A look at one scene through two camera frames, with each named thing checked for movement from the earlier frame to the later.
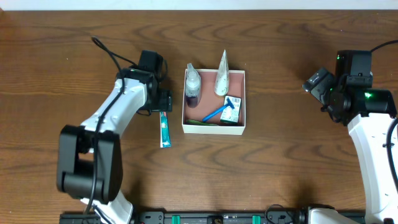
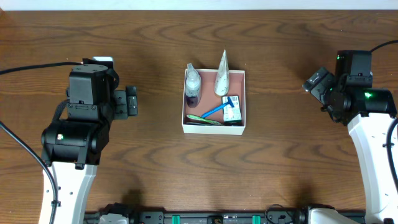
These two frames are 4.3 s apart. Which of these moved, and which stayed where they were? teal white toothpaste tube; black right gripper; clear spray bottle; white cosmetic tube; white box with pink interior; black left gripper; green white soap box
Moved: teal white toothpaste tube; black left gripper; green white soap box
Stayed: white box with pink interior; white cosmetic tube; clear spray bottle; black right gripper
